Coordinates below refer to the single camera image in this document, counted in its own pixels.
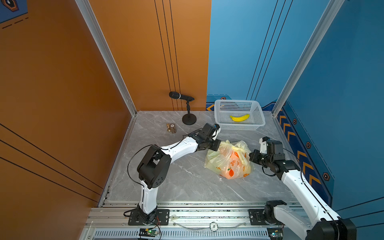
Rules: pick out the white perforated plastic basket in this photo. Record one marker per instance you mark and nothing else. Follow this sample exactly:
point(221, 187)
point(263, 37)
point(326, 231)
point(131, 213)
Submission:
point(239, 115)

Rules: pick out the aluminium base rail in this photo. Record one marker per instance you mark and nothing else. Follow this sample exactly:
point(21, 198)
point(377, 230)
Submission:
point(185, 221)

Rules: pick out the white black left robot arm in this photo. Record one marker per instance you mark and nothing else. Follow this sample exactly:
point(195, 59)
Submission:
point(155, 164)

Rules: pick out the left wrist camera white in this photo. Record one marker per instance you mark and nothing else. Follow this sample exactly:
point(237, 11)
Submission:
point(217, 130)

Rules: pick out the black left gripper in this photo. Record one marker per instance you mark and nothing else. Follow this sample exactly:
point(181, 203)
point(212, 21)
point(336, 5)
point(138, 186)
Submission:
point(215, 146)

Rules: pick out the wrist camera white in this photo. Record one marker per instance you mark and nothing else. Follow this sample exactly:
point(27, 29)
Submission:
point(217, 130)
point(264, 145)

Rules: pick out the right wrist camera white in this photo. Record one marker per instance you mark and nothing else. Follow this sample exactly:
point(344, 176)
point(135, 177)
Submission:
point(264, 145)

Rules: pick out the yellowish plastic bag orange print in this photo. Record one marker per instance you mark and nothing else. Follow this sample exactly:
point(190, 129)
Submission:
point(231, 161)

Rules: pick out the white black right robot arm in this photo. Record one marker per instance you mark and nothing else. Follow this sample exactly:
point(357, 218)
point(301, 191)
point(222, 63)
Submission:
point(322, 223)

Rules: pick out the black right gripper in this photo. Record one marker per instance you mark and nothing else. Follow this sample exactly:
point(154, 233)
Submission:
point(253, 158)

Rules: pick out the green circuit board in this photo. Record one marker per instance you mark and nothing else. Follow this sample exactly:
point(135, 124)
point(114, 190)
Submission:
point(148, 233)

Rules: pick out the yellow banana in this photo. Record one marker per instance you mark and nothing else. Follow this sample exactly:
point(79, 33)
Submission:
point(240, 119)

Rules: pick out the aluminium corner frame post left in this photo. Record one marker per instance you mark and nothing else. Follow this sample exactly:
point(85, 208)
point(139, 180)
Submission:
point(101, 42)

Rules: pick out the aluminium corner frame post right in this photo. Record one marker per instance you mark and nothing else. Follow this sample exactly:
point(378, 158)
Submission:
point(318, 34)

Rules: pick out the aluminium corner frame post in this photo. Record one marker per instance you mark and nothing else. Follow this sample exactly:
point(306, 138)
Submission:
point(318, 34)
point(101, 42)

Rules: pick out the black microphone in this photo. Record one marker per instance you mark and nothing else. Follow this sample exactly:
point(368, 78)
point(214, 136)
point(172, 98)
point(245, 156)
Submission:
point(178, 96)

